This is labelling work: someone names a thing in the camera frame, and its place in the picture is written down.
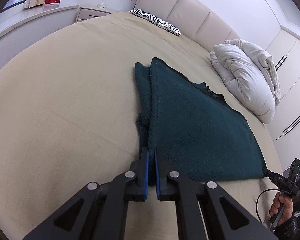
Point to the beige padded headboard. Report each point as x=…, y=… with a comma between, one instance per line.
x=170, y=2

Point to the bed with beige sheet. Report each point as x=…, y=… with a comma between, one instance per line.
x=65, y=92

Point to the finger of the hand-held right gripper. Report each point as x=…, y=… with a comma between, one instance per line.
x=270, y=173

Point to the person's right forearm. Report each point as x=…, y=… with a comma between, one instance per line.
x=287, y=227

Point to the red box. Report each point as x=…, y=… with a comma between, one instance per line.
x=52, y=0

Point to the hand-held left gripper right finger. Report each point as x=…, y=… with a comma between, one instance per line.
x=158, y=180

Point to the white wardrobe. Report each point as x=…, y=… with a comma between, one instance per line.
x=295, y=80

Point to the white nightstand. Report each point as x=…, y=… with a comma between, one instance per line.
x=90, y=13

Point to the white window sill bench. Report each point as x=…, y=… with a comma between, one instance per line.
x=27, y=20

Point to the person's right hand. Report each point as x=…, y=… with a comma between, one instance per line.
x=286, y=205

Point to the zebra print pillow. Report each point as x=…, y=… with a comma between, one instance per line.
x=155, y=21

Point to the dark green towel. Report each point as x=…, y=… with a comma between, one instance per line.
x=195, y=130

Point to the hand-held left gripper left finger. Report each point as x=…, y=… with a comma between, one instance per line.
x=147, y=177

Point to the white folded duvet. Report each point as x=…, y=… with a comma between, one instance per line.
x=245, y=85

